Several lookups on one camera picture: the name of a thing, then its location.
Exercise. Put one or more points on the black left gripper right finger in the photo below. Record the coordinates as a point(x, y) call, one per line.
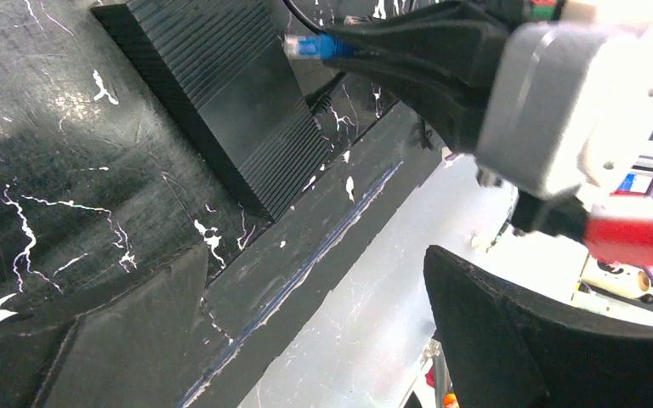
point(507, 346)

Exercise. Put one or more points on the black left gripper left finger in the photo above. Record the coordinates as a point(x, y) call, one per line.
point(131, 342)

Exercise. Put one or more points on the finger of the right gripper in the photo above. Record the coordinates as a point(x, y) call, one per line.
point(453, 109)
point(447, 36)

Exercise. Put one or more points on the grey ribbed network switch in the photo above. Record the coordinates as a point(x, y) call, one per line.
point(219, 70)

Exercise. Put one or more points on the black base bar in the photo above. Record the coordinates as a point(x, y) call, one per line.
point(254, 309)

